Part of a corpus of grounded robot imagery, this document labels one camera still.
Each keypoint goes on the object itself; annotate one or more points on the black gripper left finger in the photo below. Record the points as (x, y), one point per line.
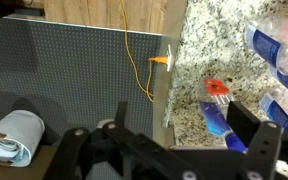
(67, 150)

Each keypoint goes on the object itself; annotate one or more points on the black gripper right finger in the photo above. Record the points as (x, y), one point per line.
(247, 123)

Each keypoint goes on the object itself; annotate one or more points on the wooden counter cabinet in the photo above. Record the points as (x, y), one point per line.
(94, 13)

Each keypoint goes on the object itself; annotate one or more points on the small white trash bin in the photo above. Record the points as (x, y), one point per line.
(17, 133)

